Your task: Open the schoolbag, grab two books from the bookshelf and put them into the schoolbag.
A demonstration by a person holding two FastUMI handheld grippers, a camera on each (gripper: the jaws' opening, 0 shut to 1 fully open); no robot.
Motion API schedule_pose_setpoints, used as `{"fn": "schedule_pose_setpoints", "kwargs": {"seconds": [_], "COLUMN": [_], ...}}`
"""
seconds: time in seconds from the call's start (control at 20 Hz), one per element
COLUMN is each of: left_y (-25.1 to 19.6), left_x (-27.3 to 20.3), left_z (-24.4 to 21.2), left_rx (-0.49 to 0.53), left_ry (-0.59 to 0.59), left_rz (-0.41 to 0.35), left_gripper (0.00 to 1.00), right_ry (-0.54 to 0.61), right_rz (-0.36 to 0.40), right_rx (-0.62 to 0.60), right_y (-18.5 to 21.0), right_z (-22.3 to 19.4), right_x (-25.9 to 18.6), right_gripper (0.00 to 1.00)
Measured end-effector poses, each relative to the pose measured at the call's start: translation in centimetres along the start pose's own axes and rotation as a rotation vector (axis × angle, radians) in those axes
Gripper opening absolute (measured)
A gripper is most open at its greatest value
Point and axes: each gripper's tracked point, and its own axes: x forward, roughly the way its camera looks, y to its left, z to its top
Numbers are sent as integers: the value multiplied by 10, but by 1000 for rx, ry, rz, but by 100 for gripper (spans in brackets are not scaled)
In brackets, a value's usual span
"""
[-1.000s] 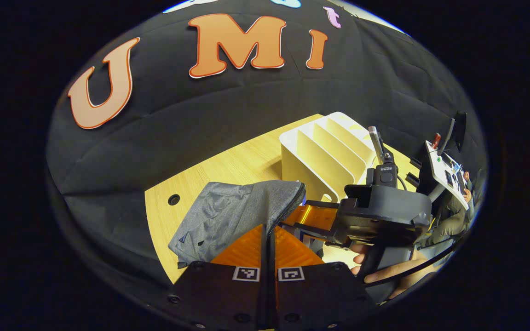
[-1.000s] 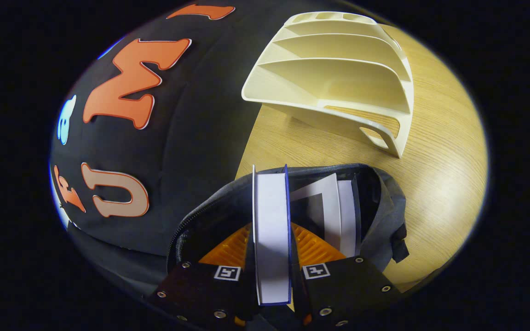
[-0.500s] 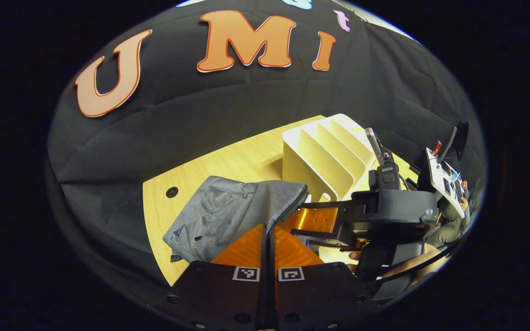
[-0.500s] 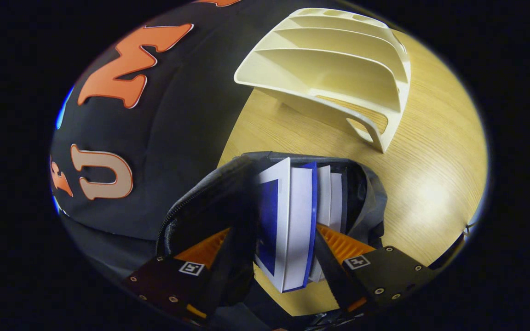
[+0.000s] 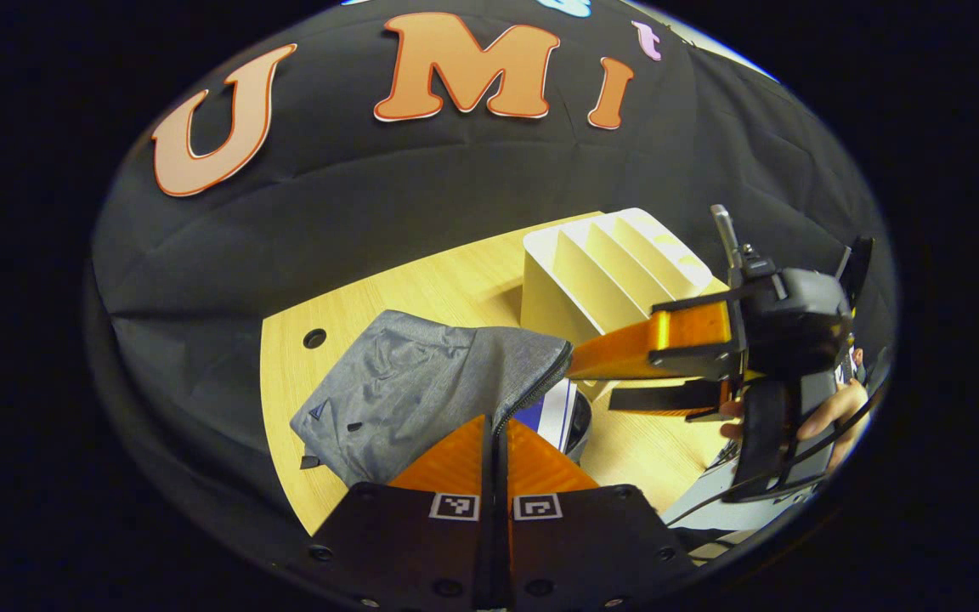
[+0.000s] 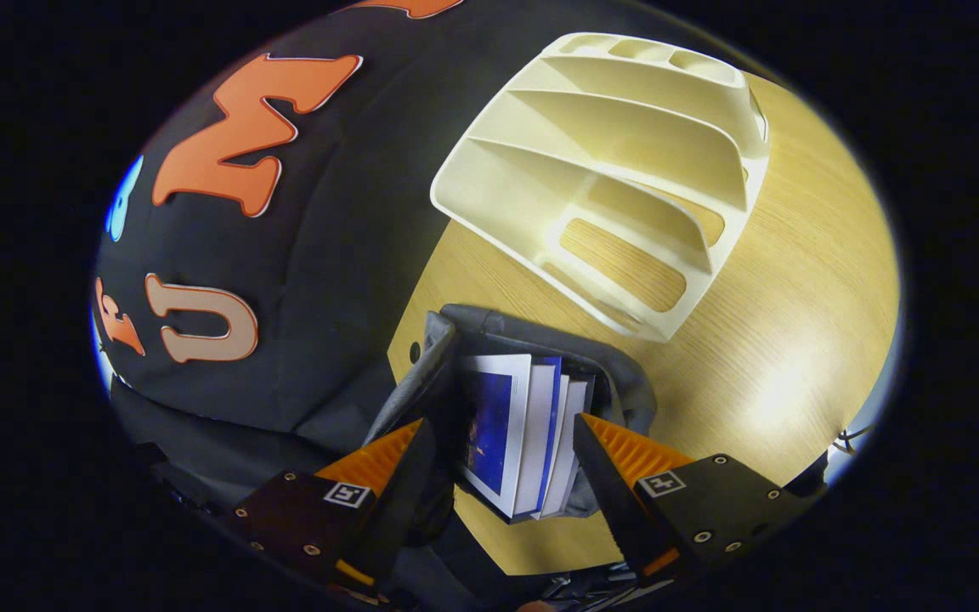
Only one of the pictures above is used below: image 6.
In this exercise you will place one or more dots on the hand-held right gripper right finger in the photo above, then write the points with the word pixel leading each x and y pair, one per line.
pixel 608 501

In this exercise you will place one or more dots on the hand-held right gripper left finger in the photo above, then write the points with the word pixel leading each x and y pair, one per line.
pixel 404 501

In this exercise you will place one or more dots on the portrait cover book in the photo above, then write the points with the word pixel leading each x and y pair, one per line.
pixel 573 425

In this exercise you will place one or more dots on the blue cover book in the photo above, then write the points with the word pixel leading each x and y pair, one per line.
pixel 489 425

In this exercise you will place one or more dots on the grey schoolbag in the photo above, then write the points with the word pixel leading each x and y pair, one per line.
pixel 617 374

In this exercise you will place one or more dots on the white plastic bookshelf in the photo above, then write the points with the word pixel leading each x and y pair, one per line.
pixel 625 127

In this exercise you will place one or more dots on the black backdrop cloth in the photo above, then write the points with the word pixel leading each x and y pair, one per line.
pixel 345 272

